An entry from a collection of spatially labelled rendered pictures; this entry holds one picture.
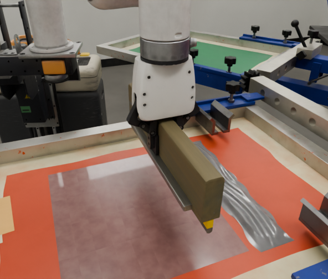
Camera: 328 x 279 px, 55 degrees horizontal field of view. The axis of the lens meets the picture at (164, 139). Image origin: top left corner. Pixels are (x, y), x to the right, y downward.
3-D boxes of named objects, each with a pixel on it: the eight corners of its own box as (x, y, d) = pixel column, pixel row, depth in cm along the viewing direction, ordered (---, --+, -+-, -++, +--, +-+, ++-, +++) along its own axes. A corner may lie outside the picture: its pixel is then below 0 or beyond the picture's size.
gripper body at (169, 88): (184, 40, 53) (182, 101, 59) (125, 45, 50) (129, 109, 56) (205, 51, 47) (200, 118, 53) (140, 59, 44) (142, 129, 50)
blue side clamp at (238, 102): (161, 138, 88) (161, 115, 84) (155, 129, 92) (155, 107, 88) (252, 119, 97) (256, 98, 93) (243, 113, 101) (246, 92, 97)
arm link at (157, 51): (185, 28, 52) (184, 45, 53) (133, 32, 49) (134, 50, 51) (206, 39, 46) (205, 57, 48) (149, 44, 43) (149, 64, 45)
